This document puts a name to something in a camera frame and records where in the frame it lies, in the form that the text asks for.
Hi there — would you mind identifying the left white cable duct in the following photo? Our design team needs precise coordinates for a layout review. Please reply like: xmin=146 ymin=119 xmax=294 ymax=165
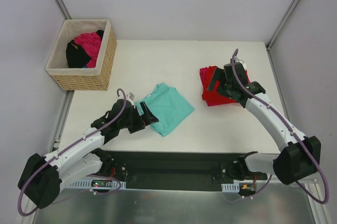
xmin=65 ymin=178 xmax=126 ymax=190

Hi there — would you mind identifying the teal t shirt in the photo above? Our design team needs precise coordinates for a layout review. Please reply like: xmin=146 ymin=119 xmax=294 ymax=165
xmin=135 ymin=83 xmax=194 ymax=137

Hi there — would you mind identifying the right white cable duct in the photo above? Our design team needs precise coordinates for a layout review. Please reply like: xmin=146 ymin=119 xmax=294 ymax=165
xmin=221 ymin=182 xmax=240 ymax=193

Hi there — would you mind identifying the red t shirt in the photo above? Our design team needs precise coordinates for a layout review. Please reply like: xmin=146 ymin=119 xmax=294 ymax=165
xmin=201 ymin=65 xmax=251 ymax=108

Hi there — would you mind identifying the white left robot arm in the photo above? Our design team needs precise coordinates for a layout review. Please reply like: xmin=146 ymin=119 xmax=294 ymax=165
xmin=17 ymin=98 xmax=159 ymax=209

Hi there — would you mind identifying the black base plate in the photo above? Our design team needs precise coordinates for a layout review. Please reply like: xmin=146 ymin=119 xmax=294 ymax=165
xmin=93 ymin=148 xmax=267 ymax=191

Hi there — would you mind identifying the wicker basket with liner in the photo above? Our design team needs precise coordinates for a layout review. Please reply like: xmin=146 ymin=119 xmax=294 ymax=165
xmin=45 ymin=19 xmax=117 ymax=90

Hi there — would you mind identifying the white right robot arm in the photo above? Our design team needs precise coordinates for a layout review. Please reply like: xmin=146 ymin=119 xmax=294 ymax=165
xmin=207 ymin=62 xmax=321 ymax=185

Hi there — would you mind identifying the right aluminium frame post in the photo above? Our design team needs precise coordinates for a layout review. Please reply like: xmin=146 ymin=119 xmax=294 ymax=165
xmin=266 ymin=0 xmax=302 ymax=52

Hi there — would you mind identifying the magenta t shirt in basket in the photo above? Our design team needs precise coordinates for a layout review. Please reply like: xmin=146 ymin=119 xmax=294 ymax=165
xmin=74 ymin=30 xmax=104 ymax=68

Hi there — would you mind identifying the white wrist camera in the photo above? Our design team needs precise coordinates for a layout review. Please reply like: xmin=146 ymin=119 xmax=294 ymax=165
xmin=234 ymin=58 xmax=247 ymax=69
xmin=126 ymin=93 xmax=134 ymax=105

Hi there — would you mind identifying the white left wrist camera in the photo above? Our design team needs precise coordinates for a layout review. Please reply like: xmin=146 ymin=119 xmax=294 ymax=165
xmin=126 ymin=93 xmax=134 ymax=105

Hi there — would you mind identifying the white cable duct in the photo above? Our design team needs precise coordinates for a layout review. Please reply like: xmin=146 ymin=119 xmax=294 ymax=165
xmin=65 ymin=178 xmax=126 ymax=190
xmin=221 ymin=182 xmax=240 ymax=193

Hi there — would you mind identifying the black t shirt in basket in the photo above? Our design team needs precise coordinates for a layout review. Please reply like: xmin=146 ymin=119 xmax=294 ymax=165
xmin=66 ymin=39 xmax=90 ymax=68

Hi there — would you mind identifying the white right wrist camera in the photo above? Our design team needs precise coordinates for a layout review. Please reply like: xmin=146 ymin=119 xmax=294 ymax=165
xmin=234 ymin=58 xmax=247 ymax=69

